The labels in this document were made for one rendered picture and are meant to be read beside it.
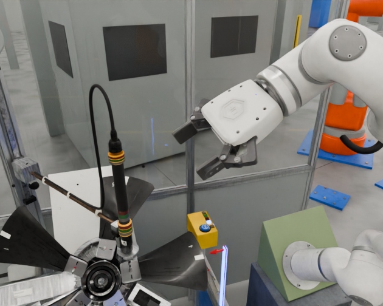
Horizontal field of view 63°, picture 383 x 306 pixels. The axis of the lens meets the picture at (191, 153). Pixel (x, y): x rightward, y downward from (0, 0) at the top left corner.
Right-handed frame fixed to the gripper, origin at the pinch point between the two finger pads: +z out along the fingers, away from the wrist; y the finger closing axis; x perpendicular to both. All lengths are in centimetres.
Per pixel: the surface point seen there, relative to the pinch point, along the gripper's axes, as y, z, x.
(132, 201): -35, 29, 44
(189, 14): -100, -33, 38
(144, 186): -38, 22, 45
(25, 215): -40, 55, 25
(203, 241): -30, 22, 91
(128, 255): -18, 37, 46
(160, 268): -15, 33, 58
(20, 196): -78, 77, 48
